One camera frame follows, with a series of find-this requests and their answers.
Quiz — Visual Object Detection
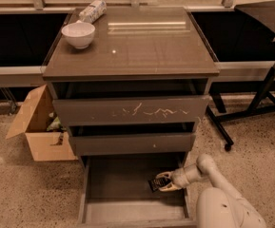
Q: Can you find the grey middle drawer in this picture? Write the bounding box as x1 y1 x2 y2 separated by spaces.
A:
69 133 196 156

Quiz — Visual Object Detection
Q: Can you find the open cardboard box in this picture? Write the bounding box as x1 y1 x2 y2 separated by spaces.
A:
6 85 76 162

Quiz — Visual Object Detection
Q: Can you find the grey top drawer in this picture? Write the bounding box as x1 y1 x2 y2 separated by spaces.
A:
53 96 209 126

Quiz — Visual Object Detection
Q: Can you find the white blue snack bag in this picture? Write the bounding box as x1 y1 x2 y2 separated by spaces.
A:
79 0 107 24

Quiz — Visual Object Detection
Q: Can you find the grey open bottom drawer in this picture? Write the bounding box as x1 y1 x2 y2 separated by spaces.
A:
77 153 196 228

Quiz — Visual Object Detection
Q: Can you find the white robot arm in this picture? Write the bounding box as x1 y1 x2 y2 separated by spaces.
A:
155 154 266 228

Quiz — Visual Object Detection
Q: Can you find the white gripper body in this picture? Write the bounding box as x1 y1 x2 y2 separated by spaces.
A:
171 166 195 188

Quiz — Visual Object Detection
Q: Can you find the white ceramic bowl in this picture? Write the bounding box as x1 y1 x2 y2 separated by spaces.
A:
61 22 95 49

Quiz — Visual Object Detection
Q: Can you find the grey drawer cabinet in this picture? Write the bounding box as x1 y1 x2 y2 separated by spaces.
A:
42 6 221 169

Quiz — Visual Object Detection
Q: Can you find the black rxbar chocolate bar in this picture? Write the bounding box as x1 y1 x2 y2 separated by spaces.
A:
148 177 171 192

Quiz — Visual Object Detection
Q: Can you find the green bag in box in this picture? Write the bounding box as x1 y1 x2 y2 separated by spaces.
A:
47 117 63 132

